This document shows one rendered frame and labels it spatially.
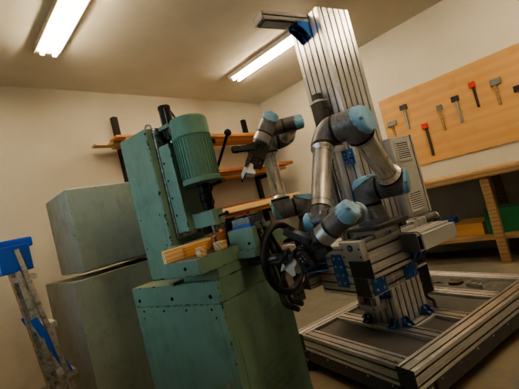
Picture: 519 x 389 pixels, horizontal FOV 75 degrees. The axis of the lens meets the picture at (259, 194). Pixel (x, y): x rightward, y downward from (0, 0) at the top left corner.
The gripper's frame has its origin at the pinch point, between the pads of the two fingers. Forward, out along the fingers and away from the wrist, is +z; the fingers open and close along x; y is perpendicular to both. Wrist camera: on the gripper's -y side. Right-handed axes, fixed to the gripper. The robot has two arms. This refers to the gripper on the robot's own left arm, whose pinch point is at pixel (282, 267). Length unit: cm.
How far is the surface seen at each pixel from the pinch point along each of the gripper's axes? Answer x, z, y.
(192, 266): -17.9, 18.9, -19.9
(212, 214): 6.8, 17.6, -39.9
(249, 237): 5.2, 7.9, -19.2
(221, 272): -7.5, 19.1, -13.7
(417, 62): 332, -84, -122
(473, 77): 325, -104, -63
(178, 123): 1, -2, -77
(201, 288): -11.1, 29.2, -14.5
